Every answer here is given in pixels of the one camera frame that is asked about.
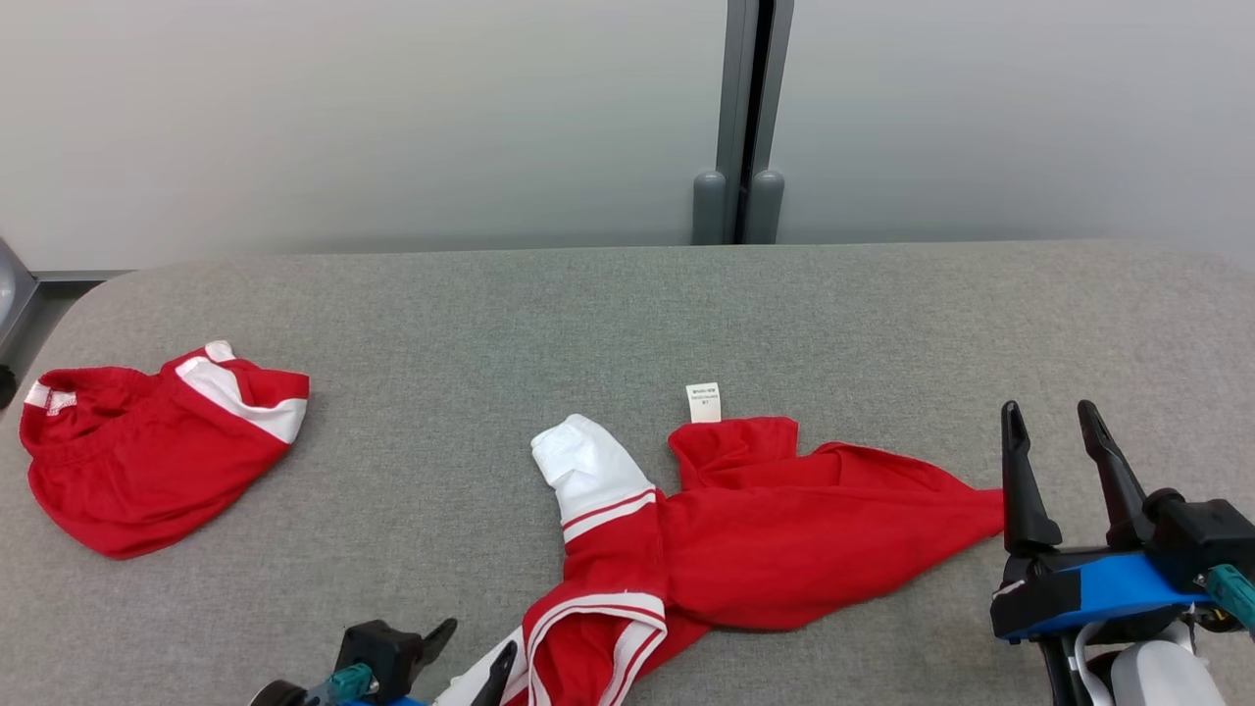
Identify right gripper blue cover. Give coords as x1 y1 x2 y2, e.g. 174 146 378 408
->
989 398 1219 706

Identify red shorts white side panels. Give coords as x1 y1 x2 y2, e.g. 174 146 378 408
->
20 340 311 560

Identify left camera cable teal plug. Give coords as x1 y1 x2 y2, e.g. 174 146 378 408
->
302 663 379 706

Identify grey rounded partition foot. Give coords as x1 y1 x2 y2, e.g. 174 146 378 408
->
692 171 728 246
747 170 785 245

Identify grey vertical partition frame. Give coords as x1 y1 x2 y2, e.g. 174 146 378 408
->
714 0 795 246

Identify red Bulls 23 jersey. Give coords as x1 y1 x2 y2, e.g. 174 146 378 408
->
431 382 1006 706

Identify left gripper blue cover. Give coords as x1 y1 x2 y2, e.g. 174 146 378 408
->
249 617 520 706

